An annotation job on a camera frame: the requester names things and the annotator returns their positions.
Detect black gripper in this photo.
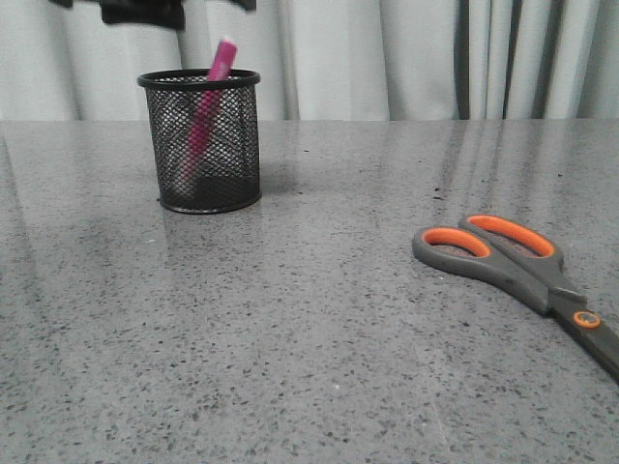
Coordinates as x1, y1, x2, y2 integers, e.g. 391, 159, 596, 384
47, 0, 257, 33

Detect black mesh pen cup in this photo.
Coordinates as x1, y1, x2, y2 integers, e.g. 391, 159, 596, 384
137, 69, 261, 214

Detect grey curtain backdrop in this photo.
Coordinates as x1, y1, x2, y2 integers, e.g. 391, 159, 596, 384
1, 1, 618, 121

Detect grey orange scissors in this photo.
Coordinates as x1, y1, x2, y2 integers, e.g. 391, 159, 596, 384
412, 215, 618, 380

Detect pink marker pen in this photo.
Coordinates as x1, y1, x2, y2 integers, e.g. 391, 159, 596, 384
176, 37, 237, 198

